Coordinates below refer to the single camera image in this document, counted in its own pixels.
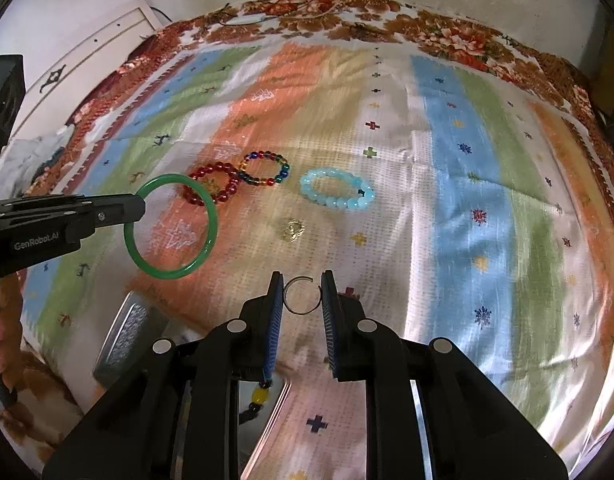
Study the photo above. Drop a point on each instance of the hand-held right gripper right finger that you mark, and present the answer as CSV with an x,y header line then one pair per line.
x,y
331,332

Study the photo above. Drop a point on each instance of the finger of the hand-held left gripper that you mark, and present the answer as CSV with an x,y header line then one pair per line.
x,y
107,215

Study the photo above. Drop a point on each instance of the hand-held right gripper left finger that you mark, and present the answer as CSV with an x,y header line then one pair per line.
x,y
275,325

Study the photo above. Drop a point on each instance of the green jade bangle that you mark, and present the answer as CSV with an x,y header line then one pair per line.
x,y
213,230

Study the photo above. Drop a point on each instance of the silver metal jewelry tin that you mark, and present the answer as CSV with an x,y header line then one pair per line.
x,y
127,335

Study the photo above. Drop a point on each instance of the white cabinet door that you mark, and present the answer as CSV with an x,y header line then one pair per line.
x,y
87,55

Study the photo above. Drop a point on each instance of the striped woven blanket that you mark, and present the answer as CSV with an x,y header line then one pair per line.
x,y
437,170

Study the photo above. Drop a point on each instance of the floral brown bedsheet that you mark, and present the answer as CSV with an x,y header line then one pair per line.
x,y
437,30

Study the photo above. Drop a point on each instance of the dark wooden furniture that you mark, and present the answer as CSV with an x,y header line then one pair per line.
x,y
612,60

